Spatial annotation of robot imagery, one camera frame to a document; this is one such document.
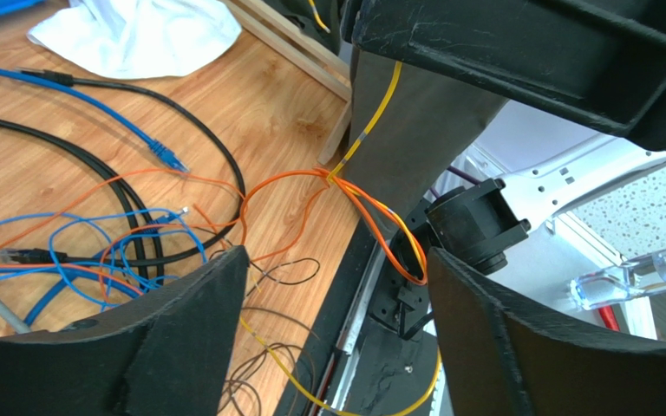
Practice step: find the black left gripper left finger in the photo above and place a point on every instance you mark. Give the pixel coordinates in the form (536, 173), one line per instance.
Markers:
(164, 353)

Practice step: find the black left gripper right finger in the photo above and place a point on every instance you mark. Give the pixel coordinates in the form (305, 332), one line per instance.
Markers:
(506, 354)

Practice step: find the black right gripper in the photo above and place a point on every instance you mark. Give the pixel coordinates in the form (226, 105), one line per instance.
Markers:
(601, 64)

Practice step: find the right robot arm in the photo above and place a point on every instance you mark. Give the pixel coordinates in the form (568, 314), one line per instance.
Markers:
(433, 119)

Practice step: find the clear plastic bottle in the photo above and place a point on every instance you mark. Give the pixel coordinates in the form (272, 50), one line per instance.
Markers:
(636, 278)

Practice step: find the white t-shirt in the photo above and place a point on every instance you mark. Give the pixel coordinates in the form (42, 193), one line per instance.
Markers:
(134, 40)

